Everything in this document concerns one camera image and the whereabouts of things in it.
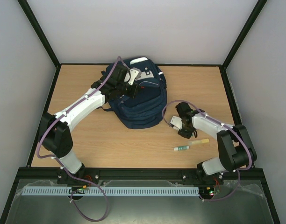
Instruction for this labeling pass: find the navy blue student backpack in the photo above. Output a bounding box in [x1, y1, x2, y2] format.
[91, 57, 167, 129]

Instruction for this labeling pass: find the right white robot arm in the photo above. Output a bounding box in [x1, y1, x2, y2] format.
[171, 102, 257, 183]

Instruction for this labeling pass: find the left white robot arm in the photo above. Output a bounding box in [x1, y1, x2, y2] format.
[36, 64, 141, 181]

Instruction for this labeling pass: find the green white glue stick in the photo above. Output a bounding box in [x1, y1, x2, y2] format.
[173, 146, 190, 151]

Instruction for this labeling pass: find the yellow capped glue stick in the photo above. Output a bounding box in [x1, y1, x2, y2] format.
[188, 139, 209, 145]

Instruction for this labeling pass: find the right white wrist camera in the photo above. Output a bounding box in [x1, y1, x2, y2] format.
[170, 116, 182, 130]

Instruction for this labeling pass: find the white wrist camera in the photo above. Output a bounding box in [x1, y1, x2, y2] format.
[170, 116, 182, 130]
[128, 68, 142, 85]

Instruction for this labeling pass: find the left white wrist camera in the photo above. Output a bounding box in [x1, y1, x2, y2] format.
[128, 68, 142, 85]

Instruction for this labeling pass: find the grey slotted cable duct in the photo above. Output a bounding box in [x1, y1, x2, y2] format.
[21, 186, 200, 196]

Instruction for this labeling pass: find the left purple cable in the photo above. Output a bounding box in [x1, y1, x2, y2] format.
[36, 56, 110, 221]

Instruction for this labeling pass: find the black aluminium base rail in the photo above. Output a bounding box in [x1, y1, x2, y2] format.
[16, 167, 265, 187]

